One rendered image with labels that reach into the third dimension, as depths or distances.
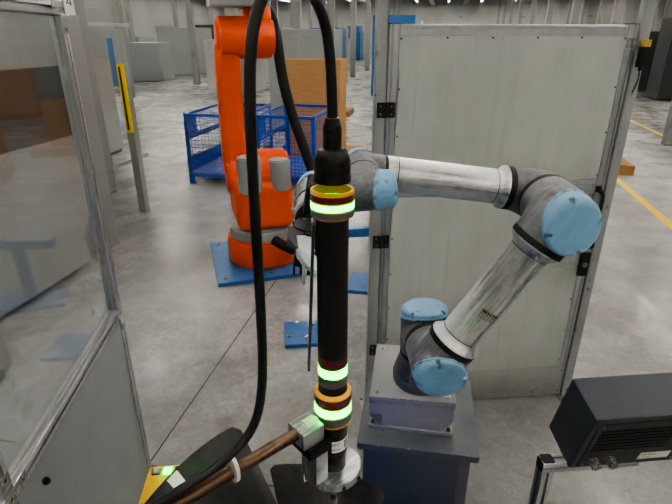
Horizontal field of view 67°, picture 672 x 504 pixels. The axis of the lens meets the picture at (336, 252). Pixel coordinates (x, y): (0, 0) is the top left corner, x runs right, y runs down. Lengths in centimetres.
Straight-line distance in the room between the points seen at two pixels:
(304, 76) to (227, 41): 428
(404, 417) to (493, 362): 169
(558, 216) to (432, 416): 63
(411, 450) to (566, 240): 66
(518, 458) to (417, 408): 157
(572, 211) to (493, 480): 191
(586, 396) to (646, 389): 14
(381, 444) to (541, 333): 182
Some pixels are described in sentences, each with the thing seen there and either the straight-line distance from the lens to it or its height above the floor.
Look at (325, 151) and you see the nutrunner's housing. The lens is 48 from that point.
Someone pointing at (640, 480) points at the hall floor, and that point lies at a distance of 302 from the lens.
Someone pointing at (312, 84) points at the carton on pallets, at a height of 122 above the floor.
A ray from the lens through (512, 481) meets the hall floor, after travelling 278.
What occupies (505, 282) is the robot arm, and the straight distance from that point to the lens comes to 109.
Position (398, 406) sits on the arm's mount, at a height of 108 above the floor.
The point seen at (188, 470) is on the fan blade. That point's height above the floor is 144.
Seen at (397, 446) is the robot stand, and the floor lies 100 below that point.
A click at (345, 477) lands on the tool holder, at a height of 147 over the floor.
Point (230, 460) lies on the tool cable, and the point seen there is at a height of 157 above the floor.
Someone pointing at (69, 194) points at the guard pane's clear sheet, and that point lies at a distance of 178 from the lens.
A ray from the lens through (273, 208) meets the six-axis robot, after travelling 441.
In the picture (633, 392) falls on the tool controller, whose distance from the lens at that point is 131.
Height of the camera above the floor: 196
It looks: 23 degrees down
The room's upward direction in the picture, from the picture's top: straight up
